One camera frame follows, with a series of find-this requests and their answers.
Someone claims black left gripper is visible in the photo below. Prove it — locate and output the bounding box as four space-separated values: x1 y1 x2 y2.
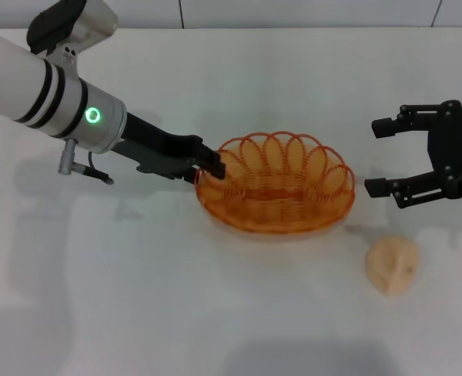
112 111 227 184

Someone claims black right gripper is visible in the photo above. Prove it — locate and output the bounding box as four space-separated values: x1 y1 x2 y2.
363 99 462 210

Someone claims orange wire basket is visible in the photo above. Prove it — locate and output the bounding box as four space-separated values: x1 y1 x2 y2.
193 131 357 235

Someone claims beige steamed bun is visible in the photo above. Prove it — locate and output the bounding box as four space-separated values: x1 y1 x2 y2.
365 234 420 298

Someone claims left arm cable with plug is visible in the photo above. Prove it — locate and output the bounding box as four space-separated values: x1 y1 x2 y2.
57 138 115 186

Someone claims silver black wrist camera box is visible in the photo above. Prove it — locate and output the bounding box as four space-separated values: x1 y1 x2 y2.
26 0 119 67

